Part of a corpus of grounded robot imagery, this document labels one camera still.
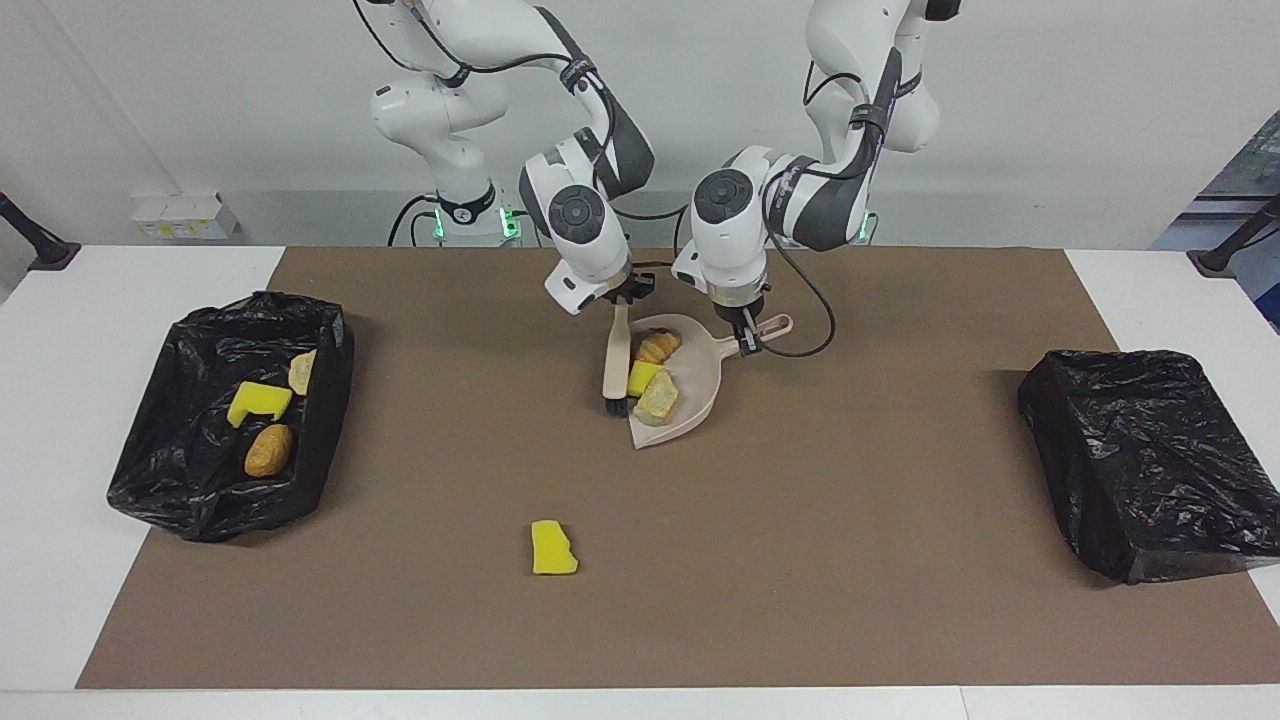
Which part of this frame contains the beige plastic dustpan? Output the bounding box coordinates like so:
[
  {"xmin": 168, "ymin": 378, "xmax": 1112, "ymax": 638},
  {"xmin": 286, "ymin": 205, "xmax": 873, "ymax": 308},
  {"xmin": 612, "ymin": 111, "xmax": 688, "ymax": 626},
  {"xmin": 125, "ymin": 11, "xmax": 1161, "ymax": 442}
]
[{"xmin": 627, "ymin": 313, "xmax": 795, "ymax": 450}]

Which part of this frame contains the beige brush with black bristles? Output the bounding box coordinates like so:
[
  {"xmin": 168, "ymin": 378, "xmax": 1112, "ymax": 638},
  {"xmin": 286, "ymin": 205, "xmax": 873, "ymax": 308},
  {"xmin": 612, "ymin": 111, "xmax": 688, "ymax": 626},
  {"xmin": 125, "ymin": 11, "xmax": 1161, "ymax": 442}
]
[{"xmin": 601, "ymin": 300, "xmax": 633, "ymax": 418}]

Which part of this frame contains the pale crusty bread piece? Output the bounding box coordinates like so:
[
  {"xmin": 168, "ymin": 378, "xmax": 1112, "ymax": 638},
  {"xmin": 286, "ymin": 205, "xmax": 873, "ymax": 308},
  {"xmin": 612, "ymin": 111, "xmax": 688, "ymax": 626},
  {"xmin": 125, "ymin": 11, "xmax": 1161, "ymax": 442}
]
[{"xmin": 633, "ymin": 370, "xmax": 680, "ymax": 427}]

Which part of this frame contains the yellow sponge chunk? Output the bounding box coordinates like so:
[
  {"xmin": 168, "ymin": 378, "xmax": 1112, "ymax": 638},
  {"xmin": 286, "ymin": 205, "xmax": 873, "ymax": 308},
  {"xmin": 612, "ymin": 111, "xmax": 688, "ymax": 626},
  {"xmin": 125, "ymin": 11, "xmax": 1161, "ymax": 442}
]
[{"xmin": 531, "ymin": 520, "xmax": 580, "ymax": 576}]

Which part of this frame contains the green and yellow sponge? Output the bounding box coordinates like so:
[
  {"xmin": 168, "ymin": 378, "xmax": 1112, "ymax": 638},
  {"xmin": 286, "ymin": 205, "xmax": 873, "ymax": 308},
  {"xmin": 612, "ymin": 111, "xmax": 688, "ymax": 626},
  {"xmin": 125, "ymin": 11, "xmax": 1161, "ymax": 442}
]
[{"xmin": 227, "ymin": 381, "xmax": 294, "ymax": 429}]

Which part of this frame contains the brown bread roll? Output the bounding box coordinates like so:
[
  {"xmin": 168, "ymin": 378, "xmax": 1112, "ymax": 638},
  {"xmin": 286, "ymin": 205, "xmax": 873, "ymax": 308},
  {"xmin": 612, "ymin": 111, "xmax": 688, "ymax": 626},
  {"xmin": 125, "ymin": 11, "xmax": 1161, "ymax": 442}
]
[{"xmin": 244, "ymin": 424, "xmax": 295, "ymax": 479}]

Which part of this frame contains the black bag lined bin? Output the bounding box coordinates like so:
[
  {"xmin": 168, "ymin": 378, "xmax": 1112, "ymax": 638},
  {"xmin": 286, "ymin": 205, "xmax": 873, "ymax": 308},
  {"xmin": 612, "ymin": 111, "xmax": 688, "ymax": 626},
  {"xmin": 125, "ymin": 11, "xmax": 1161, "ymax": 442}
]
[
  {"xmin": 107, "ymin": 291, "xmax": 356, "ymax": 544},
  {"xmin": 1017, "ymin": 349, "xmax": 1280, "ymax": 586}
]

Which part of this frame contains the brown paper table mat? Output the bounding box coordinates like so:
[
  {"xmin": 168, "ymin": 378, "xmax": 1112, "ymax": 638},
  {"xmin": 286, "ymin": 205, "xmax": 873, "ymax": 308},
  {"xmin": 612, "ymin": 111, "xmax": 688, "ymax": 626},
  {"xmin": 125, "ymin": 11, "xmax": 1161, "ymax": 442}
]
[{"xmin": 77, "ymin": 247, "xmax": 1280, "ymax": 691}]

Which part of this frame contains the black stand pole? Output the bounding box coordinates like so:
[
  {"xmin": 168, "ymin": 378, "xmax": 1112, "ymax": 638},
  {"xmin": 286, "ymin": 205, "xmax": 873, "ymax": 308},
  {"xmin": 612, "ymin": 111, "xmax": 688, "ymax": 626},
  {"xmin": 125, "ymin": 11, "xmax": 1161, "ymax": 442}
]
[
  {"xmin": 1187, "ymin": 195, "xmax": 1280, "ymax": 278},
  {"xmin": 0, "ymin": 192, "xmax": 83, "ymax": 272}
]

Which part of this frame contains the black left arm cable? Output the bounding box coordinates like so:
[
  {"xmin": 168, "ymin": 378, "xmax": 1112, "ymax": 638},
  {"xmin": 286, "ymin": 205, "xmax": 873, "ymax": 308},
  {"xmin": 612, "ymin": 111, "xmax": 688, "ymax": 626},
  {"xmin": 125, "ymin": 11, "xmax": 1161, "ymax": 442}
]
[{"xmin": 762, "ymin": 45, "xmax": 906, "ymax": 358}]

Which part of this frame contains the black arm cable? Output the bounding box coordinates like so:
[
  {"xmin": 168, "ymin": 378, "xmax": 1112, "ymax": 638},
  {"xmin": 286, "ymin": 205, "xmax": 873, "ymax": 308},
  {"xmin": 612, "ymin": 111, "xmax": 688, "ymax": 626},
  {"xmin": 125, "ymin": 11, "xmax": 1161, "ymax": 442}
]
[
  {"xmin": 352, "ymin": 0, "xmax": 693, "ymax": 223},
  {"xmin": 762, "ymin": 45, "xmax": 906, "ymax": 358}
]

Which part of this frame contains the black base cable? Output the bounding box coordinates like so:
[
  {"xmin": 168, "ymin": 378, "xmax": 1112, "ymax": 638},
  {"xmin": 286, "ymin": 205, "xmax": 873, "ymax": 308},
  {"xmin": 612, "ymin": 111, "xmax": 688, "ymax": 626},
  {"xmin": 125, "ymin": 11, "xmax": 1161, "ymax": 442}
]
[{"xmin": 388, "ymin": 193, "xmax": 441, "ymax": 247}]

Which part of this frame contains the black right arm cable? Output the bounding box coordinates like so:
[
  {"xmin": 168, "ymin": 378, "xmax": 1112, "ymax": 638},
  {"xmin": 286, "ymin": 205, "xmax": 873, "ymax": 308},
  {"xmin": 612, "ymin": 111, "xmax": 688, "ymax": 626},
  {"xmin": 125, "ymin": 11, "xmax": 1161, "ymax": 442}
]
[{"xmin": 352, "ymin": 0, "xmax": 693, "ymax": 223}]

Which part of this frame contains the white wall socket box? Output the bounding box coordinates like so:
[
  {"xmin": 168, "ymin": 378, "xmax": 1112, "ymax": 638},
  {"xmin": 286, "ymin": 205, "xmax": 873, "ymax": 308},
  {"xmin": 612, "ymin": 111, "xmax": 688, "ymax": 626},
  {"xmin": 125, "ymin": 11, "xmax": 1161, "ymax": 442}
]
[{"xmin": 132, "ymin": 193, "xmax": 241, "ymax": 241}]

